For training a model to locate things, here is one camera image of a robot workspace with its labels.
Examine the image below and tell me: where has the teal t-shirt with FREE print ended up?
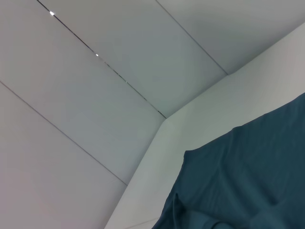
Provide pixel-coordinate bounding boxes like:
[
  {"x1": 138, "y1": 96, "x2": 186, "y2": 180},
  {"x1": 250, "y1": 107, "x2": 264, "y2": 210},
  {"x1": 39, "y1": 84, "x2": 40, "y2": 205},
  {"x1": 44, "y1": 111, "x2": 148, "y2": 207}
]
[{"x1": 152, "y1": 92, "x2": 305, "y2": 229}]

